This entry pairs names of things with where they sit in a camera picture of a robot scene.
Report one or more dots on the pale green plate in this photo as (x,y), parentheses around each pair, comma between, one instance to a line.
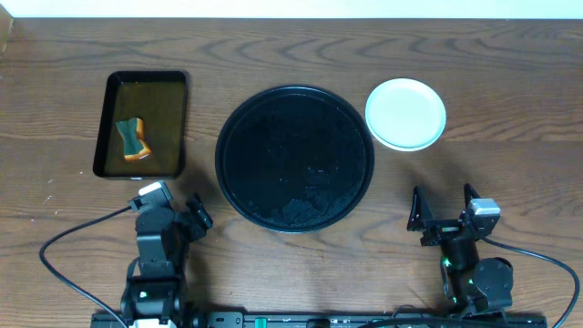
(405,114)

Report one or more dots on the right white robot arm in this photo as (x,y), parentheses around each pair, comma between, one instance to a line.
(475,285)

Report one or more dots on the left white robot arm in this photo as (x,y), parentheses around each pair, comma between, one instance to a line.
(156,286)

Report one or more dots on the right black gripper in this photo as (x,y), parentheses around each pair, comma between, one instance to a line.
(443,230)

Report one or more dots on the black rectangular water tray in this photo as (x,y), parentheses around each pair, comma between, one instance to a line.
(160,98)

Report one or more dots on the round black serving tray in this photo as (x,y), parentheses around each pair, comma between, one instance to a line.
(294,159)

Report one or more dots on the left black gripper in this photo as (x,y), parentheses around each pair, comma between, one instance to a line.
(187,222)

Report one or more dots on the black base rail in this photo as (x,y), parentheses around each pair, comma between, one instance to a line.
(406,319)

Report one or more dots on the orange and green sponge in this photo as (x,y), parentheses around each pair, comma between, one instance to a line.
(134,145)

